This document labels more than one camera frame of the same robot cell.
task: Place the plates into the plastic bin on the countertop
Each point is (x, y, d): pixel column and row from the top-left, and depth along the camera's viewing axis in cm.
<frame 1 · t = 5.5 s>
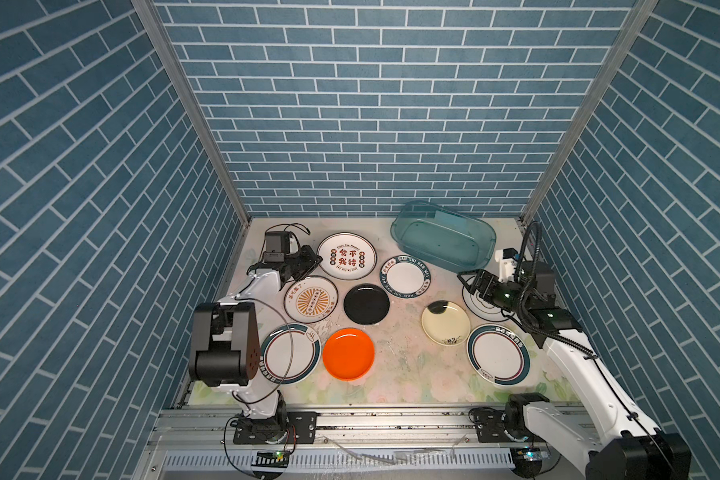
left hand: (324, 255, 92), fingers closed
right hand: (463, 275, 79), fingers open
translucent teal plastic bin: (441, 237, 121), on the table
white plate red characters: (347, 256, 99), point 10 cm above the table
green rim HAO SHI plate: (404, 276, 105), on the table
white plate orange sunburst: (310, 299, 99), on the table
black round plate: (366, 304, 96), point 2 cm above the table
orange round plate: (348, 354, 88), on the table
cream plate black flower: (445, 323, 97), on the table
white plate quatrefoil line: (480, 307, 98), on the table
green red rim plate left: (276, 350, 89), on the table
green red rim plate right: (499, 354, 88), on the table

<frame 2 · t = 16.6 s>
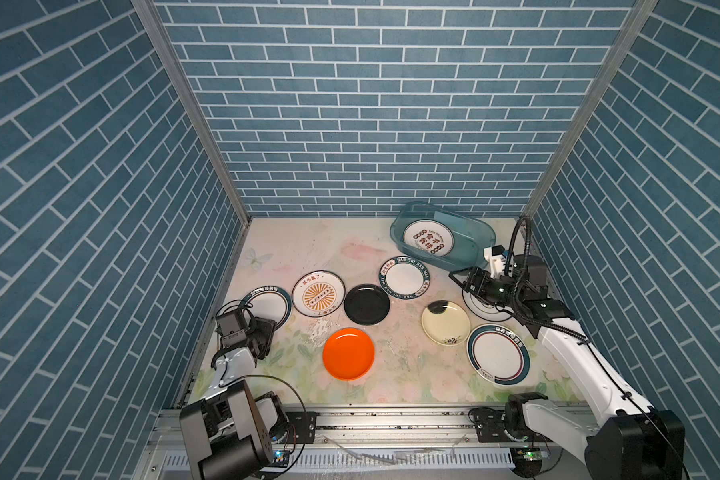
left hand: (273, 322, 89), fingers open
right hand: (454, 275, 79), fingers open
white plate red characters: (429, 237, 118), on the table
white plate orange sunburst: (318, 293, 101), on the table
green red rim plate left: (268, 301, 98), on the table
the other named things where they were.

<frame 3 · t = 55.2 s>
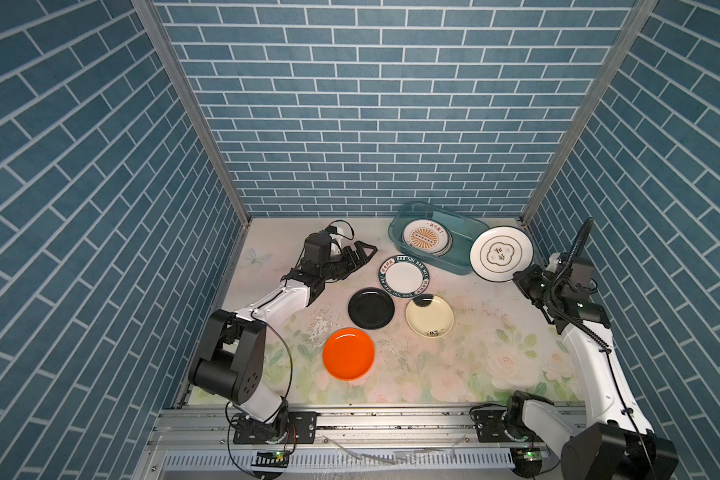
left hand: (370, 255, 85), fingers open
right hand: (513, 268, 80), fingers closed
white plate orange sunburst: (427, 237, 114), point 3 cm above the table
cream plate black flower: (431, 321, 96), on the table
white plate quatrefoil line: (498, 252, 88), point 20 cm above the table
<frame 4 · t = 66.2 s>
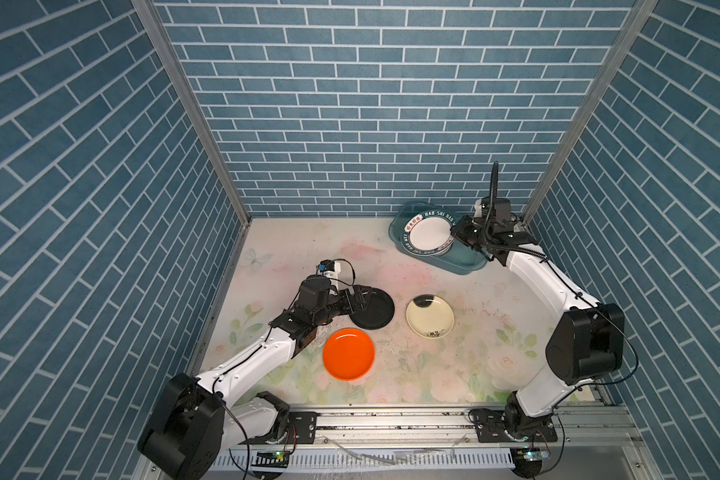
left hand: (362, 292, 82), fingers open
right hand: (449, 223, 88), fingers closed
green rim HAO SHI plate: (428, 234, 95), point 18 cm above the table
black round plate: (378, 313, 96), on the table
